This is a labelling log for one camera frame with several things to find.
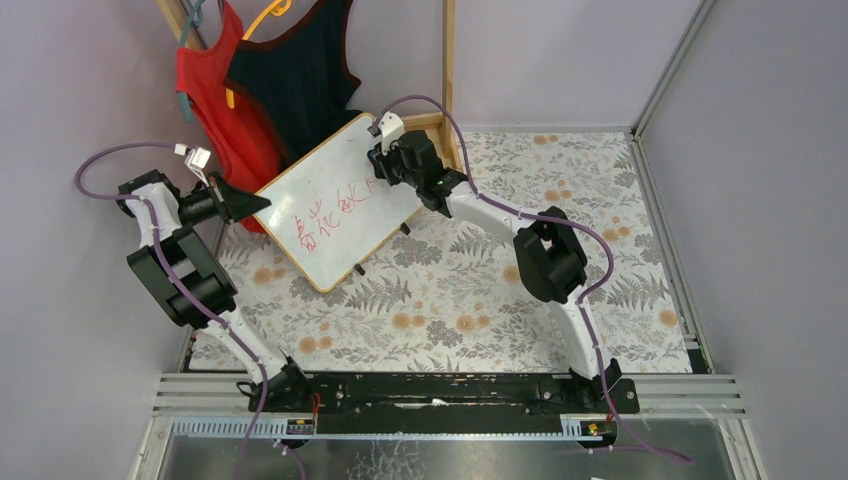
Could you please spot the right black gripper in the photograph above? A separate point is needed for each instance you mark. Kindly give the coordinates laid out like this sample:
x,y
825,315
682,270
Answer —
x,y
385,162

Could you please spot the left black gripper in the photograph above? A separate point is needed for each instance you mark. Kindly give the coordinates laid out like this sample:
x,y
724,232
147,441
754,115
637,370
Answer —
x,y
219,199

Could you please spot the yellow framed whiteboard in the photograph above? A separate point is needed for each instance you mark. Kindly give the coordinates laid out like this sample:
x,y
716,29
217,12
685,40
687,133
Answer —
x,y
329,211

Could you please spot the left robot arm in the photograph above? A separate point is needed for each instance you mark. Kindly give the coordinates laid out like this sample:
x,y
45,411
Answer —
x,y
186,280

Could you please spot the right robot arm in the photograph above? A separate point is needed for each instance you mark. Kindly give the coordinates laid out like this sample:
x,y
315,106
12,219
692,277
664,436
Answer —
x,y
550,258

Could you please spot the wooden clothes rack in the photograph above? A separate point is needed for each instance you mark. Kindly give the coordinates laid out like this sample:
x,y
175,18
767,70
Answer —
x,y
179,18

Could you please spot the red tank top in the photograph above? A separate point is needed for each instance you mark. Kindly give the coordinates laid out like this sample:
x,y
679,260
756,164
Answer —
x,y
240,137

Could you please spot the floral table mat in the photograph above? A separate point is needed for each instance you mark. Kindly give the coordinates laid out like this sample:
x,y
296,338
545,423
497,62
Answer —
x,y
448,296

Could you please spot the navy tank top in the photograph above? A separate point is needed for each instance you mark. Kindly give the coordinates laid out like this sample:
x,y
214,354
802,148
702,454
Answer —
x,y
299,83

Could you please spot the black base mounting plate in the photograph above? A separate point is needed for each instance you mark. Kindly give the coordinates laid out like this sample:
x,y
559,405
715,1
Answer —
x,y
442,403

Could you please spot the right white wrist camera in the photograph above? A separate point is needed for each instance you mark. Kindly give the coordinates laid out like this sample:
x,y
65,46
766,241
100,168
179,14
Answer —
x,y
388,129

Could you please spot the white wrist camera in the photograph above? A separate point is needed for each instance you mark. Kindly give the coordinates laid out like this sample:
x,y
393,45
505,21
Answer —
x,y
388,129
195,159

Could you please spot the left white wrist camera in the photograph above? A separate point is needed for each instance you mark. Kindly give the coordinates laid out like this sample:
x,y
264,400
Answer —
x,y
195,159

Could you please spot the whiteboard wire stand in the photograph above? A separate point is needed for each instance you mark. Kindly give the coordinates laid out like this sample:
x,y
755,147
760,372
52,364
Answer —
x,y
403,228

